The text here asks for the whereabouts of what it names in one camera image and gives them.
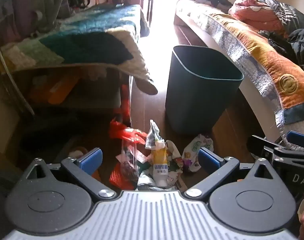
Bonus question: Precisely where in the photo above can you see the silver foil wrapper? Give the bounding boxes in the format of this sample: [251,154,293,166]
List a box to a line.
[137,174,162,189]

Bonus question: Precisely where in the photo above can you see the hanging clothes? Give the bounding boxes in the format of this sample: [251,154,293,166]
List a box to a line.
[0,0,71,47]

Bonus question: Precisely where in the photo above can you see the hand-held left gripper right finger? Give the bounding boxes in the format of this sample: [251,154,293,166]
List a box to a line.
[185,147,283,199]

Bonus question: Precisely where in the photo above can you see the dark clothes pile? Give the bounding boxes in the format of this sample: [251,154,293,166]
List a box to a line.
[258,26,304,77]

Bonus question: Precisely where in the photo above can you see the cartoon printed wrapper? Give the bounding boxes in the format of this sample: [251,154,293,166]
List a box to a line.
[181,134,215,173]

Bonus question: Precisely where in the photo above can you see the green patchwork quilt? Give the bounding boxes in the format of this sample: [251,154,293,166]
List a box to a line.
[0,4,159,95]

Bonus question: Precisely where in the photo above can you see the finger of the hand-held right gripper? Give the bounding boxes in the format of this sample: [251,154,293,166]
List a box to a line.
[286,130,304,152]
[246,135,284,159]

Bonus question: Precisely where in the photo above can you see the clear plastic wrapper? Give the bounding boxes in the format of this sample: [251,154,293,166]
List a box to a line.
[145,119,165,150]

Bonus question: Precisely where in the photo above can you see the orange patchwork quilt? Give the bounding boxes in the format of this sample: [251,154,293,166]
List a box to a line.
[176,0,304,153]

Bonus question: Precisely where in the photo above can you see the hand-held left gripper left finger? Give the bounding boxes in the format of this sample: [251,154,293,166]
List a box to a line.
[18,148,117,201]

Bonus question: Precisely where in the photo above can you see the orange box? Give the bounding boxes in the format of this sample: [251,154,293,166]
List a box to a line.
[28,74,80,105]

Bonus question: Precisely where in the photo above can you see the orange snack wrapper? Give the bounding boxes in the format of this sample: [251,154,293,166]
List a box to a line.
[109,162,125,189]

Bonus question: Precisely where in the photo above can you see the grey metal pole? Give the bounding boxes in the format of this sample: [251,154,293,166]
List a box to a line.
[0,27,35,117]

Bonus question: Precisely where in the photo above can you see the yellow white tube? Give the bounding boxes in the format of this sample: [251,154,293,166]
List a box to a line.
[151,141,169,188]

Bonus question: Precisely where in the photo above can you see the dark green trash bin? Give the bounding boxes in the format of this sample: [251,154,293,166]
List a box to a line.
[165,44,244,136]

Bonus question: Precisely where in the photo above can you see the black white patterned cloth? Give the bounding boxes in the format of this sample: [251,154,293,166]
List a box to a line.
[258,0,304,34]

